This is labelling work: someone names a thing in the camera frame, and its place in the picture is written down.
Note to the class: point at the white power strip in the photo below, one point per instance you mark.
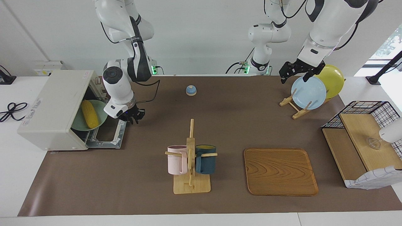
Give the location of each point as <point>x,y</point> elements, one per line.
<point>47,70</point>

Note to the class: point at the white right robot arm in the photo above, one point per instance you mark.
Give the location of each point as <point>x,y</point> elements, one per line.
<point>116,78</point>

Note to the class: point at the wooden mug tree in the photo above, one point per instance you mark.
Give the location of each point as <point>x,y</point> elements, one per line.
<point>191,186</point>

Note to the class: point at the yellow plate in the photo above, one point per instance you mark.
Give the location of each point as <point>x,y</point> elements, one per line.
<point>333,80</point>

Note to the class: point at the beige toaster oven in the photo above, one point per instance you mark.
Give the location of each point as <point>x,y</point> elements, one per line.
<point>47,110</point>

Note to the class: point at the white rounded housing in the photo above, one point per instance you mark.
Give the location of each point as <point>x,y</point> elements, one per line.
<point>392,130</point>

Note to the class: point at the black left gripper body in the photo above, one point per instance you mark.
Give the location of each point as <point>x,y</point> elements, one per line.
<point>311,70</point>

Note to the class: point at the wooden serving tray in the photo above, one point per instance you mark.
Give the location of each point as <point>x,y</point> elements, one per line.
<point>279,172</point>

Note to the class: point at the light blue plate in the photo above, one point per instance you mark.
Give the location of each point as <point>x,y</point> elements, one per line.
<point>309,92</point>

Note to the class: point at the pink mug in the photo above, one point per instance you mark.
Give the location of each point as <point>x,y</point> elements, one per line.
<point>176,161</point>

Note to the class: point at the small clear glass object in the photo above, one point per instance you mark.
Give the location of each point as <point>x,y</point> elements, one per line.
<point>373,142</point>

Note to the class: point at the black stand base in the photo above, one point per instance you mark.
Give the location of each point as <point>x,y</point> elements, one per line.
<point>8,80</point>

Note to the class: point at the wooden plate rack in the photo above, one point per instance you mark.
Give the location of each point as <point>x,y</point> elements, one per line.
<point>300,113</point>

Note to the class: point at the pale green plate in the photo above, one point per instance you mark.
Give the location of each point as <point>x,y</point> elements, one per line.
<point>99,110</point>

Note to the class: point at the wooden box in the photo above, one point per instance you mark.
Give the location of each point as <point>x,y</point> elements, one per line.
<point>361,131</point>

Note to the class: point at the white checked cloth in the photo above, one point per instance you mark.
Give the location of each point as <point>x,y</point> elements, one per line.
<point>370,180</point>

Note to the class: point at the dark blue mug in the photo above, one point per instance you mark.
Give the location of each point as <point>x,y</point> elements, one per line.
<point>205,161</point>

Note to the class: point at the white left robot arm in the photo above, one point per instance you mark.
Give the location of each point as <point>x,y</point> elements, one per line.
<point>329,25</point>

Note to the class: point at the black angled stand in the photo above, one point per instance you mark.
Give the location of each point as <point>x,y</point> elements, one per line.
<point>375,79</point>

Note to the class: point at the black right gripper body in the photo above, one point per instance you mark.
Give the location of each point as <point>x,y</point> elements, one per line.
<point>129,114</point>

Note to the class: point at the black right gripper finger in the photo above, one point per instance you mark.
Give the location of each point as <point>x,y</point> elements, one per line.
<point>132,121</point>
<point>141,113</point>

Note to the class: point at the beige oven knob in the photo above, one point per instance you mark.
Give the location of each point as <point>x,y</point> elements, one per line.
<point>98,81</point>
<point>102,91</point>

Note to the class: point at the yellow corn cob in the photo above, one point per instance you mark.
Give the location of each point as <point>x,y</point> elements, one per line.
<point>89,114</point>

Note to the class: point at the brown table mat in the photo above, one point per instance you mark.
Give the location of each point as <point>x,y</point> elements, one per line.
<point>220,131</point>

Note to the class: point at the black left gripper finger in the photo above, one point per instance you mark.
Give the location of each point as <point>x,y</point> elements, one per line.
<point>291,66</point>
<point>284,76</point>

